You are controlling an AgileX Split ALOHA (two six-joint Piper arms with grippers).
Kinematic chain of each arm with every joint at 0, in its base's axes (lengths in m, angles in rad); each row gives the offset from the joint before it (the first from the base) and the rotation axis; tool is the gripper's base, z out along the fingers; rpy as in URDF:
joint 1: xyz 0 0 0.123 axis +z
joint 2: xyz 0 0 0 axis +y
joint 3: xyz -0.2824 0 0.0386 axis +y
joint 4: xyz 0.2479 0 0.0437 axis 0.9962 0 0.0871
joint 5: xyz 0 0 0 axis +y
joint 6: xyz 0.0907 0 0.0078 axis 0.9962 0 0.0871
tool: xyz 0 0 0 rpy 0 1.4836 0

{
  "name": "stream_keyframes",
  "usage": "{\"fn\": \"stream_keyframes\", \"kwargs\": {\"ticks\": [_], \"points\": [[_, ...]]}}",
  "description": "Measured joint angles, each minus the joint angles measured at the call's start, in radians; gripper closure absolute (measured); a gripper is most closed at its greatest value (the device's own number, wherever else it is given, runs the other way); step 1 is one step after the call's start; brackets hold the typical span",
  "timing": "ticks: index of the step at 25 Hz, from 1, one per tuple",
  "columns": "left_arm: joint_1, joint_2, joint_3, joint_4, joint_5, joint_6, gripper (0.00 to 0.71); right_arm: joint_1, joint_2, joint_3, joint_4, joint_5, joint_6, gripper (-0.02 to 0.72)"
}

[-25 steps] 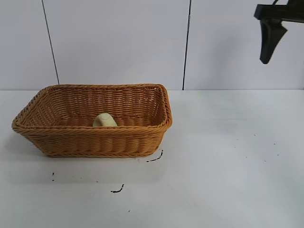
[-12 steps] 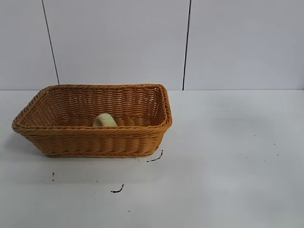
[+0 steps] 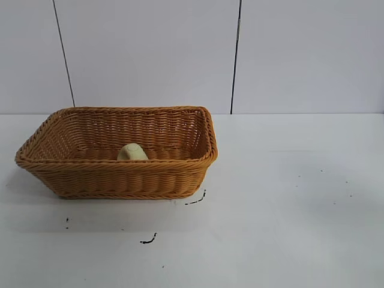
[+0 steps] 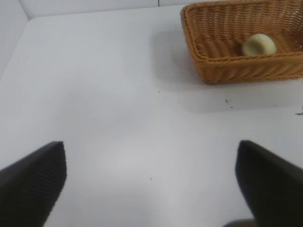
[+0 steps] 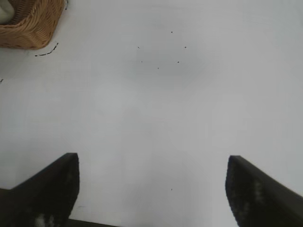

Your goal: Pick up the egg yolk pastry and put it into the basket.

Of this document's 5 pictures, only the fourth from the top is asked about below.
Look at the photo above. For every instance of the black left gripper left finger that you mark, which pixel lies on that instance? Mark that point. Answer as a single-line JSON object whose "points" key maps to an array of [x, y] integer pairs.
{"points": [[30, 186]]}

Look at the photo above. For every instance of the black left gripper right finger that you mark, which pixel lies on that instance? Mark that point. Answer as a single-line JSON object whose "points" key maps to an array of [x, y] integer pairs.
{"points": [[274, 186]]}

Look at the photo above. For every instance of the pale yellow egg yolk pastry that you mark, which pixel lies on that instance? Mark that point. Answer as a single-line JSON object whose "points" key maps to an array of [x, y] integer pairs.
{"points": [[259, 46]]}

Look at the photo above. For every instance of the brown woven wicker basket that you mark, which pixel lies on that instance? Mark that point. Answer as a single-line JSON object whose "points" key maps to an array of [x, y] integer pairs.
{"points": [[236, 68]]}

